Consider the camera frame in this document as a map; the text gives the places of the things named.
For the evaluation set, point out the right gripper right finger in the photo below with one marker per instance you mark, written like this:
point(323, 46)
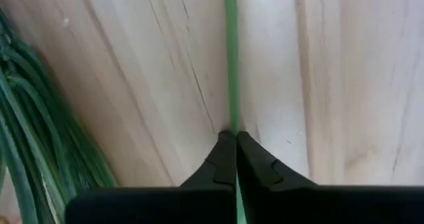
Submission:
point(281, 204)

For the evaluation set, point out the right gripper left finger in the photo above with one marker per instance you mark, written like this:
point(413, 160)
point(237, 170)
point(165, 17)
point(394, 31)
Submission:
point(198, 204)

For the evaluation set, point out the red tulip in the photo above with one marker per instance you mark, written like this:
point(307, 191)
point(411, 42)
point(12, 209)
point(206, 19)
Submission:
point(232, 51)

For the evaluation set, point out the yellow daffodil bunch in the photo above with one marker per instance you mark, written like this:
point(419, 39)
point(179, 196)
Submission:
point(33, 134)

